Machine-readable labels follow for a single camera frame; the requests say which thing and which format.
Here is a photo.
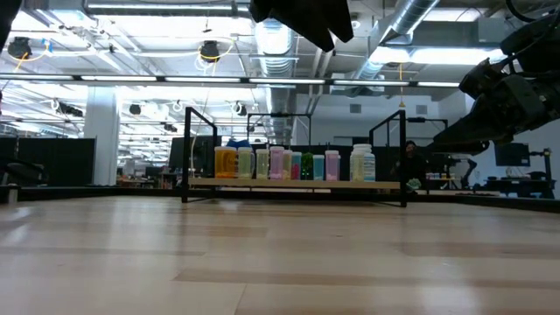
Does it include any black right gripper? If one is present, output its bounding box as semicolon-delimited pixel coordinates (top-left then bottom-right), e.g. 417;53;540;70
426;56;548;155

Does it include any large white labelled bottle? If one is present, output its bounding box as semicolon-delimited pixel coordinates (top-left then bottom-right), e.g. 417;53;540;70
349;143;377;183

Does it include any light blue vial white cap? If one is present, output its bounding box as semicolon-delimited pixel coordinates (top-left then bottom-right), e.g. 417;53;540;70
312;154;326;182

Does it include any large amber bottle white cap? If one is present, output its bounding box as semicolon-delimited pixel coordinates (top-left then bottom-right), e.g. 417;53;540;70
213;146;238;179

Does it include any row of bottles on shelf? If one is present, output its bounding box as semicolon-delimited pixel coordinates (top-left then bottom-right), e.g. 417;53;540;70
253;143;403;181

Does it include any black computer monitor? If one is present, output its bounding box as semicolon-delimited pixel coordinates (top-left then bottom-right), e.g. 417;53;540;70
493;142;531;167
168;136;222;172

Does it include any person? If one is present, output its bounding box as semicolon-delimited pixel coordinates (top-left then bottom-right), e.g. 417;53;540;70
393;139;429;193

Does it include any long ceiling light strip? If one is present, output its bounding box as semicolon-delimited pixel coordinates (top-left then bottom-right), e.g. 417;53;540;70
0;73;463;91

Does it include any dark desk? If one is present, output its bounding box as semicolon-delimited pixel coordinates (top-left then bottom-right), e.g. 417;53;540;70
483;177;557;199

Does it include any green potted plant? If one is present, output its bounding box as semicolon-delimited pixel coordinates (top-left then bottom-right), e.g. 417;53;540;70
301;151;314;181

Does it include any white square column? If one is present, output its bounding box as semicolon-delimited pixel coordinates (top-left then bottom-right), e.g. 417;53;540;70
83;86;120;187

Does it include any black office partition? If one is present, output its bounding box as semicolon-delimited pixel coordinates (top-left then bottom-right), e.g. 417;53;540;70
0;137;96;188

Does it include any black background rig frame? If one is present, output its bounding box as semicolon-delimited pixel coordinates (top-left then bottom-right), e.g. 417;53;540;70
246;112;313;148
406;115;450;176

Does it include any silver spiral ceiling duct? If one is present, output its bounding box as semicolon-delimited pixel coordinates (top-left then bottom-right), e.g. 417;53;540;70
249;17;299;145
349;0;441;81

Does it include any black ceiling cable reel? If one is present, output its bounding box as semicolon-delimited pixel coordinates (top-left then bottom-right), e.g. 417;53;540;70
199;39;221;63
6;36;34;60

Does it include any wooden shelf with black frame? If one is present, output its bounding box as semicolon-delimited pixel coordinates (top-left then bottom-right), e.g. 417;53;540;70
181;107;408;208

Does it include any black table frame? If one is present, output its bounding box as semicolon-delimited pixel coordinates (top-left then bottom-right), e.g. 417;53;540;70
0;185;560;215

